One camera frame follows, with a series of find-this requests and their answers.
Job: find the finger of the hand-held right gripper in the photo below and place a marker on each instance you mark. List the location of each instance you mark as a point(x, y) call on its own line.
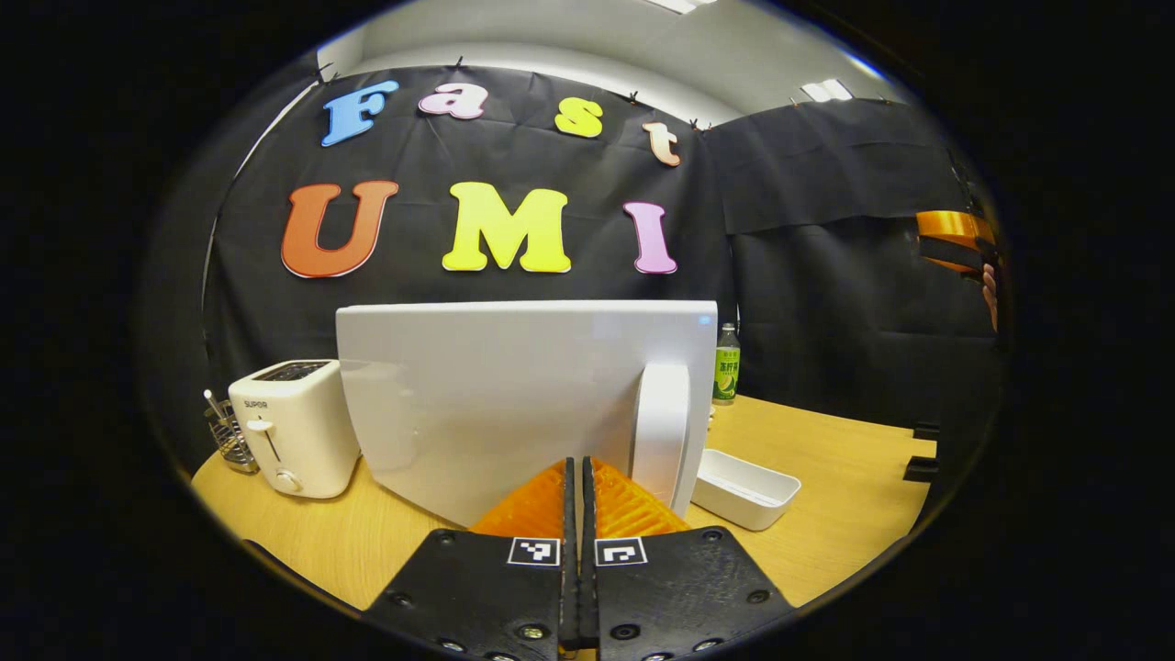
point(955, 228)

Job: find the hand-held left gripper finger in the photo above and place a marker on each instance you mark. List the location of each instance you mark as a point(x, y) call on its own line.
point(589, 588)
point(569, 588)

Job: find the white microwave oven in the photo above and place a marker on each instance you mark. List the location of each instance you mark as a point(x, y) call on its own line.
point(477, 404)

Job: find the black backdrop cloth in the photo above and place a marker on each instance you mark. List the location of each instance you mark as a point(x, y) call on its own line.
point(826, 321)

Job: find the white rectangular tray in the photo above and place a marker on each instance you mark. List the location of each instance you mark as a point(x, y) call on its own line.
point(734, 496)

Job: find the small ceiling light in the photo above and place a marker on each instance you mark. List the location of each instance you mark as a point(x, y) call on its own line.
point(826, 90)

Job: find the black table clamp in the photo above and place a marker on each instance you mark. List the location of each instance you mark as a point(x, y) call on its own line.
point(920, 469)
point(925, 431)

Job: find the green drink bottle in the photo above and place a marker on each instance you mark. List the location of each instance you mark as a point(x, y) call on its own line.
point(727, 376)

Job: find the cream toaster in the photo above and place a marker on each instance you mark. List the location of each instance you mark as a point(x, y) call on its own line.
point(303, 431)

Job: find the long ceiling light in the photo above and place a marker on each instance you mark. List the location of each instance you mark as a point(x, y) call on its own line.
point(681, 5)

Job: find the white utensil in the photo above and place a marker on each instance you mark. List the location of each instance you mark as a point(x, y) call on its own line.
point(213, 402)

